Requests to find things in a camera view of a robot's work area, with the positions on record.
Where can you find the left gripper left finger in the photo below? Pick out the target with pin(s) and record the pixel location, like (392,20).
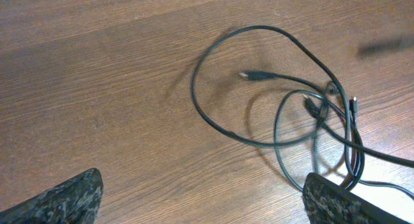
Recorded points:
(76,200)

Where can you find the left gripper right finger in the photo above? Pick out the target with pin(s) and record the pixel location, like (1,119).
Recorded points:
(326,202)

